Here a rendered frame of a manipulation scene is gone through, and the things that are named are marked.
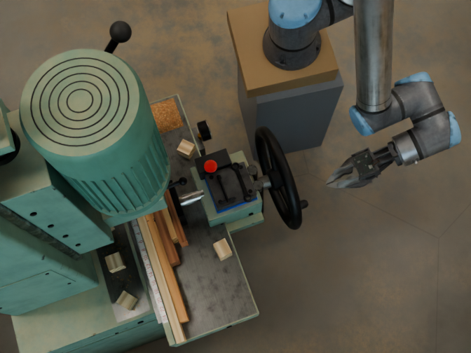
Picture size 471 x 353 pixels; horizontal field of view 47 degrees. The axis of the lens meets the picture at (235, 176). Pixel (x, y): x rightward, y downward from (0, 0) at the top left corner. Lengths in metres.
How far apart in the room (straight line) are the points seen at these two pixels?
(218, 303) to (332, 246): 1.04
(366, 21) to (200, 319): 0.75
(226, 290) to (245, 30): 0.93
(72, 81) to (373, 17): 0.68
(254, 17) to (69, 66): 1.16
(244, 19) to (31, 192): 1.21
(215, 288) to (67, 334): 0.39
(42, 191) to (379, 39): 0.79
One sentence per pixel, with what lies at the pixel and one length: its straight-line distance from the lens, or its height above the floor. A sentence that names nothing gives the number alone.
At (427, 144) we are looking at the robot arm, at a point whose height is 0.85.
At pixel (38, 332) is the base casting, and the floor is 0.80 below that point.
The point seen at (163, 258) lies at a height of 0.94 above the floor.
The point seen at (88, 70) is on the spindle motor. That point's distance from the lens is 0.80.
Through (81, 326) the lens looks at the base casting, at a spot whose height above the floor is 0.80.
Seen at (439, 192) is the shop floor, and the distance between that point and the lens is 2.42.
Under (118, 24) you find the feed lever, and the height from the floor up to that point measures 1.45.
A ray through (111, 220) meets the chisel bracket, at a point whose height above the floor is 1.05.
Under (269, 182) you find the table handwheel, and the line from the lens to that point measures 1.42.
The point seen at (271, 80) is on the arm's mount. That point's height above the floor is 0.61.
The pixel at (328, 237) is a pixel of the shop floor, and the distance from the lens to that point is 2.25.
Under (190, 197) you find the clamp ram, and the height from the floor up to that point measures 0.96.
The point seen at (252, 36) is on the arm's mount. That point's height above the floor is 0.62.
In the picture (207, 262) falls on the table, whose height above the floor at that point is 0.90.
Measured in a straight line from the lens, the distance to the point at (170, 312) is 1.24.
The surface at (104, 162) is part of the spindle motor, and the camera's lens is 0.76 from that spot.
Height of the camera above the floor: 2.18
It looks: 72 degrees down
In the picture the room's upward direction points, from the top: 2 degrees counter-clockwise
